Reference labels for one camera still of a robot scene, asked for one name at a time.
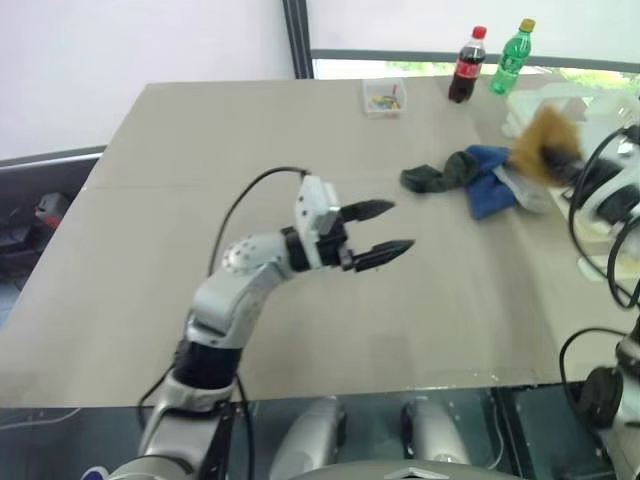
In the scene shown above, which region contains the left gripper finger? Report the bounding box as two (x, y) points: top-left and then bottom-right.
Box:
(341, 198), (397, 224)
(352, 238), (417, 274)

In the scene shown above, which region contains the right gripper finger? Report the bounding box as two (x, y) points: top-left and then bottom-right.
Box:
(543, 145), (582, 177)

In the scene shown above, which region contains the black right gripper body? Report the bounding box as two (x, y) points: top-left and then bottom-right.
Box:
(559, 159), (594, 189)

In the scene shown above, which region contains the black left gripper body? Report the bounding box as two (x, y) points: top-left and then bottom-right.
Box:
(316, 209), (362, 274)

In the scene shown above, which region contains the mustard yellow sock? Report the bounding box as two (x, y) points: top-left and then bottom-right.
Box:
(509, 105), (584, 189)

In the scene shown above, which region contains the white plastic basket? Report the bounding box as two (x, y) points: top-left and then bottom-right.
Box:
(500, 81), (640, 281)

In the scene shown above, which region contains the small clear plastic container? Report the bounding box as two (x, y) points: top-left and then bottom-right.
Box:
(361, 77), (409, 120)

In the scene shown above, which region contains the light grey cloth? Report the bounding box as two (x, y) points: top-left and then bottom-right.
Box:
(491, 164), (552, 214)

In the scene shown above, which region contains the dark green sock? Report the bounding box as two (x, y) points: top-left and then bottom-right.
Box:
(399, 150), (484, 196)

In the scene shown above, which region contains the blue sock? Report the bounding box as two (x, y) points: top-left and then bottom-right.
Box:
(461, 144), (519, 221)

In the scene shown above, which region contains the green bottle yellow cap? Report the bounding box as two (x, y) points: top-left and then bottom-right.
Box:
(488, 18), (538, 97)

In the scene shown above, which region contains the cola bottle red cap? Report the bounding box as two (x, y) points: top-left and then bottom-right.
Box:
(447, 25), (489, 105)

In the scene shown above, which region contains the silver rounded robot leg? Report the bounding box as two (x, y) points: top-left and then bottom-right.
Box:
(268, 396), (348, 480)
(400, 396), (472, 474)

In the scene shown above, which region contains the grey robot torso edge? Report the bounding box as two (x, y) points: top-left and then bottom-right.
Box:
(298, 459), (522, 480)

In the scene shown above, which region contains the dark grey ledge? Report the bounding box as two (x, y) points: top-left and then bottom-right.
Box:
(0, 145), (108, 191)

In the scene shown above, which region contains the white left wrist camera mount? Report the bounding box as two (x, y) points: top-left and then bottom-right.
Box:
(293, 174), (342, 267)

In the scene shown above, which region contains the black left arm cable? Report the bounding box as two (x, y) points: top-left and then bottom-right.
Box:
(206, 166), (312, 277)

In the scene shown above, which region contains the dark window frame rail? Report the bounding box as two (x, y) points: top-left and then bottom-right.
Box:
(309, 47), (640, 74)

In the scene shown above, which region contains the dark window frame post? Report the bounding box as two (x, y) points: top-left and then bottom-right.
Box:
(281, 0), (316, 81)

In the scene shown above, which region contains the black table frame leg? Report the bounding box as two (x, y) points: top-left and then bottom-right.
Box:
(198, 401), (257, 480)
(491, 386), (532, 480)

